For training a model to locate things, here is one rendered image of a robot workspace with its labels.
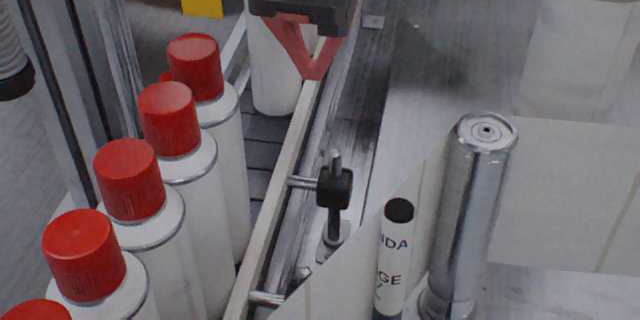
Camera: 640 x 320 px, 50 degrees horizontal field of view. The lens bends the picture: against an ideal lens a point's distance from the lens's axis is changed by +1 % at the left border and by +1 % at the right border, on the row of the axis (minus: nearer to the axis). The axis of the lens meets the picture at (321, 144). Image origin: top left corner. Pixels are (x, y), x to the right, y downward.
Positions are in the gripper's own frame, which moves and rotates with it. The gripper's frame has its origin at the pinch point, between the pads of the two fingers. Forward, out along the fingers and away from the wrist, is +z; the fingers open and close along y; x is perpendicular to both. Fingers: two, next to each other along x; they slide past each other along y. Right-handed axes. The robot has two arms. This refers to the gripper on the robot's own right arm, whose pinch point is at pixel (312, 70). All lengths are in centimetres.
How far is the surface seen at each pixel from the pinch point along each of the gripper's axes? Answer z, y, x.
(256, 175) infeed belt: 13.5, 0.5, 5.6
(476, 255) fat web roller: 4.4, -12.2, -13.8
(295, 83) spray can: 9.6, 10.0, 3.9
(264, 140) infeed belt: 13.6, 5.4, 6.1
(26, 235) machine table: 18.5, -6.8, 26.5
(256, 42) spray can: 4.4, 8.8, 7.2
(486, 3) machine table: 19, 44, -16
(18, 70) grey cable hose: -7.9, -13.6, 14.7
